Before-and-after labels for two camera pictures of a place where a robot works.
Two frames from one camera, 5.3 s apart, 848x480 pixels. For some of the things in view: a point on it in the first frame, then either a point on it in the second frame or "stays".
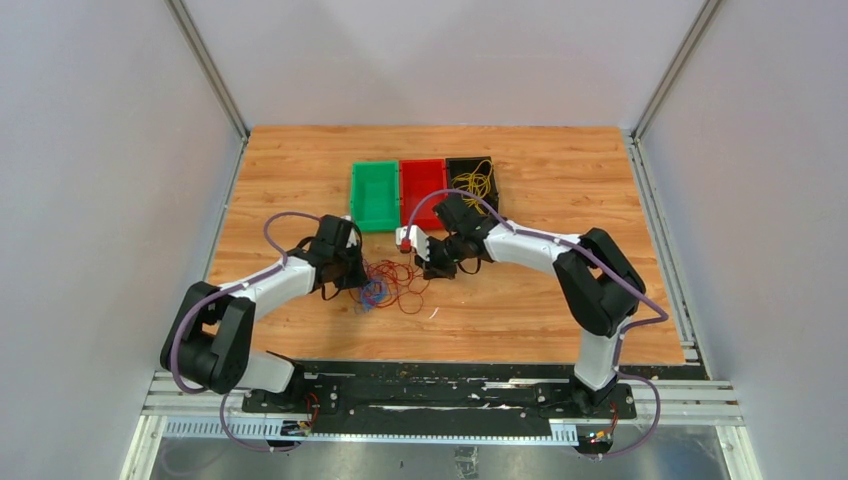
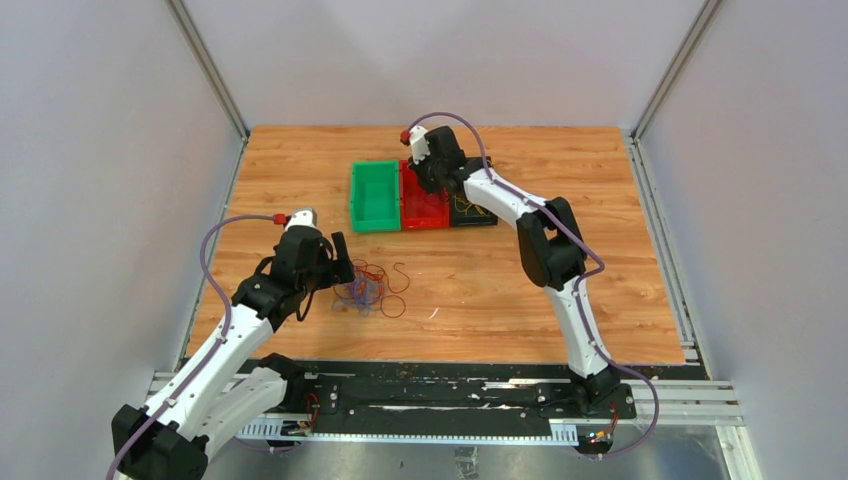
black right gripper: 432,268 to 421,165
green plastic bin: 374,196 stays
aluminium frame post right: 707,11 stays
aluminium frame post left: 198,49 stays
